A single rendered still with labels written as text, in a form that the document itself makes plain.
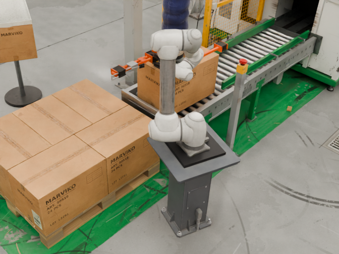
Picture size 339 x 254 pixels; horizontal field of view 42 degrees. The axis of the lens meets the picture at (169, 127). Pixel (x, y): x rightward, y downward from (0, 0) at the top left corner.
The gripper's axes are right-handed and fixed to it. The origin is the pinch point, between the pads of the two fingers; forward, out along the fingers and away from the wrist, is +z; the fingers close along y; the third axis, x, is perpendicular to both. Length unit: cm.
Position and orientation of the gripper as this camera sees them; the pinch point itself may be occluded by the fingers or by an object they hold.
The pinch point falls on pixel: (151, 57)
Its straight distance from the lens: 350.3
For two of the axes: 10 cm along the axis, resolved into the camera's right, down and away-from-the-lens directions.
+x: 6.8, -4.3, 5.9
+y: -0.3, 7.9, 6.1
